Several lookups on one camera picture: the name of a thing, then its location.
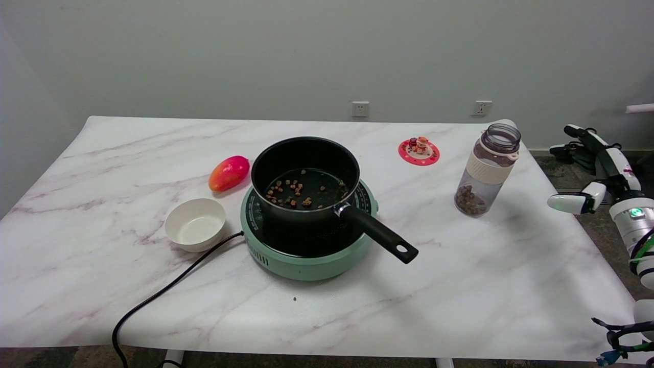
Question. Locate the white wall socket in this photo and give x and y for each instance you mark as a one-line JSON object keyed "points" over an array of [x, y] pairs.
{"points": [[481, 108], [360, 109]]}

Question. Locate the white pipe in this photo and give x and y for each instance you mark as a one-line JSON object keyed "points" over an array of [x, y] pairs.
{"points": [[641, 108]]}

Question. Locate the small orange figurine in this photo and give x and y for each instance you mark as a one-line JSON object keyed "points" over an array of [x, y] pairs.
{"points": [[421, 145]]}

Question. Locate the brown food pieces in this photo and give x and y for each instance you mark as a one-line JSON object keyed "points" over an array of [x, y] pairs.
{"points": [[294, 190]]}

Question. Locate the green induction cooker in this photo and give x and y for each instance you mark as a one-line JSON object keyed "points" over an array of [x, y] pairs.
{"points": [[306, 266]]}

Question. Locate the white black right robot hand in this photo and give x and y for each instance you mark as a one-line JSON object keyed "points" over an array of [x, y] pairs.
{"points": [[613, 163]]}

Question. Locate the clear bottle with brown pellets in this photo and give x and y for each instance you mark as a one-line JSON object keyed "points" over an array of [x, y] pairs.
{"points": [[485, 176]]}

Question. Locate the red orange mango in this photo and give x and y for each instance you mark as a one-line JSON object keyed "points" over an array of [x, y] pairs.
{"points": [[229, 173]]}

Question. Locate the white bowl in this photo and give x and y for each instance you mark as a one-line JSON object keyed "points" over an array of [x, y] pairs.
{"points": [[195, 225]]}

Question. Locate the pink round coaster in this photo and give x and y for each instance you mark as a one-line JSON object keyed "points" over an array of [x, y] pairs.
{"points": [[431, 153]]}

